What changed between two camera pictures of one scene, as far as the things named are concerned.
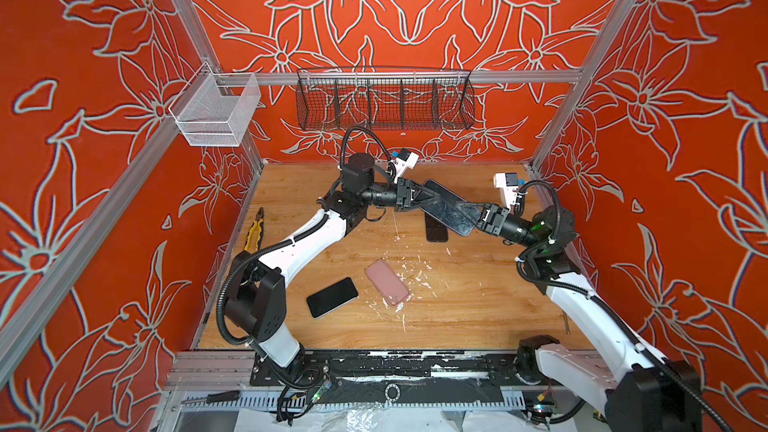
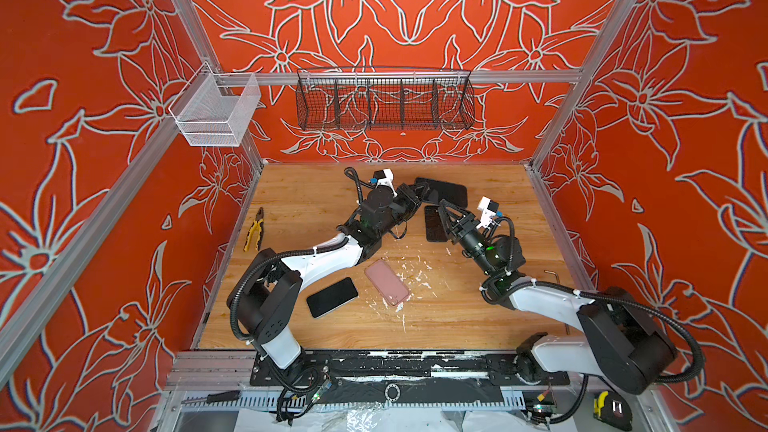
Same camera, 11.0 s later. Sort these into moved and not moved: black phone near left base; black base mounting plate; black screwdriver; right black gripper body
Moved: right black gripper body
Not moved: black phone near left base; black screwdriver; black base mounting plate
